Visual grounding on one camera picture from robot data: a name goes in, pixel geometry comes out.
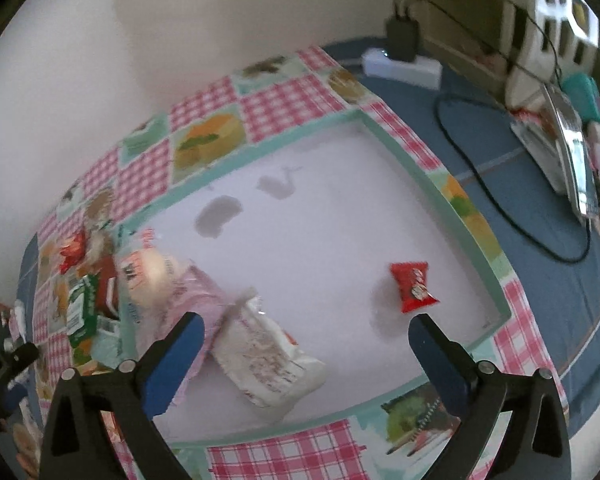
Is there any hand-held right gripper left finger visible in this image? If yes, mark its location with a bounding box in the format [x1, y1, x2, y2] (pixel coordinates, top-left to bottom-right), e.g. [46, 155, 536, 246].
[39, 311, 206, 480]

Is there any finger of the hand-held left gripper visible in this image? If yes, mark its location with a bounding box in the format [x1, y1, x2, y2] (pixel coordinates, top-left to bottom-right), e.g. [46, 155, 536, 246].
[2, 342, 40, 378]

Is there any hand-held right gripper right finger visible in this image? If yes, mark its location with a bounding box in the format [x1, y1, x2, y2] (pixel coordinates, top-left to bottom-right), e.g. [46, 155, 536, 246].
[409, 312, 572, 480]

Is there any pale pink snack packet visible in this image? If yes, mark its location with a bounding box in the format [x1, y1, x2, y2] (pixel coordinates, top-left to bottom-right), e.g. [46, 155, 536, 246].
[165, 262, 253, 408]

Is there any green white cracker packet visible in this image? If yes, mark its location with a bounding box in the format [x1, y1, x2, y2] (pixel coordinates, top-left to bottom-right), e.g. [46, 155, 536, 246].
[66, 272, 101, 348]

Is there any small red candy packet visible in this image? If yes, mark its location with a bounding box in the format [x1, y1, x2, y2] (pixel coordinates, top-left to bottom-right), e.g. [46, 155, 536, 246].
[390, 261, 440, 314]

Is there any white snack packet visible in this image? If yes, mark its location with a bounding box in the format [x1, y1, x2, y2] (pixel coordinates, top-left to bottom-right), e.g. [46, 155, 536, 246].
[212, 295, 328, 421]

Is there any round pastry clear packet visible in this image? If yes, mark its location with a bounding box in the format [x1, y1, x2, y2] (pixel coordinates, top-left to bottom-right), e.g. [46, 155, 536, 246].
[117, 247, 191, 356]

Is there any dark red snack packet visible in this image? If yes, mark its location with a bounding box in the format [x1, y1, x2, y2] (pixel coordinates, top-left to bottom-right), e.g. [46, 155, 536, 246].
[92, 257, 123, 318]

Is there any small red white packet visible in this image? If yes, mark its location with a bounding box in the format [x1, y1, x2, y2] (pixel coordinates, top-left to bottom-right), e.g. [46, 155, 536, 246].
[57, 232, 88, 273]

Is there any blue bed sheet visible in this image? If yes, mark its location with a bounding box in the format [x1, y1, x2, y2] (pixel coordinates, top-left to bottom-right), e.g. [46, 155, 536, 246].
[15, 35, 600, 461]

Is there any white phone stand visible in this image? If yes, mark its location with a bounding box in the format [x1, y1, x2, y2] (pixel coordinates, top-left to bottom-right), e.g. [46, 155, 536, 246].
[510, 117, 573, 196]

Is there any silver phone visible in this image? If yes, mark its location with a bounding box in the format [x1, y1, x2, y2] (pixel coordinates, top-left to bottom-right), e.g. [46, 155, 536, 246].
[542, 82, 596, 221]

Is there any white power strip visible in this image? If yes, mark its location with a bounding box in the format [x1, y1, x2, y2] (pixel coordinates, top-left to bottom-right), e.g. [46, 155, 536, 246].
[361, 47, 443, 86]

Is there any clear plastic bin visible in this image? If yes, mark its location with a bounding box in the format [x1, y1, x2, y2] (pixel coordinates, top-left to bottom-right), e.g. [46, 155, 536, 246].
[420, 30, 511, 101]

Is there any teal plastic item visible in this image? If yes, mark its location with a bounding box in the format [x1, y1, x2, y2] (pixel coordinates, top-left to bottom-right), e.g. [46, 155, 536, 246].
[562, 74, 600, 123]

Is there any white plastic chair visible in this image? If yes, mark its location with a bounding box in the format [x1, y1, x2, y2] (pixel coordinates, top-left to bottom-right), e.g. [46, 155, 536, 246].
[505, 0, 600, 111]

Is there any black charger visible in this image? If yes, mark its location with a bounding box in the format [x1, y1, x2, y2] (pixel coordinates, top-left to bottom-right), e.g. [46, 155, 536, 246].
[384, 0, 421, 63]

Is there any black cable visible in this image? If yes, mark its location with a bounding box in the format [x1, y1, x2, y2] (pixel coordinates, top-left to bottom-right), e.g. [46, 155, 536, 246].
[434, 95, 593, 264]
[392, 0, 566, 91]

